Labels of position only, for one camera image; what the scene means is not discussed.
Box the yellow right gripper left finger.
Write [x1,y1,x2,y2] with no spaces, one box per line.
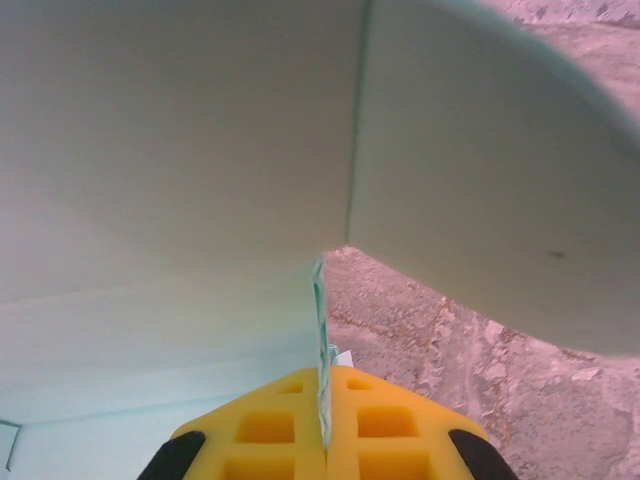
[142,366,327,480]

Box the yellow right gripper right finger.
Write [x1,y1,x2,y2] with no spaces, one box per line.
[327,364,512,480]

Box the teal paper box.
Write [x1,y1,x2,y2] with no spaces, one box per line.
[0,0,640,480]

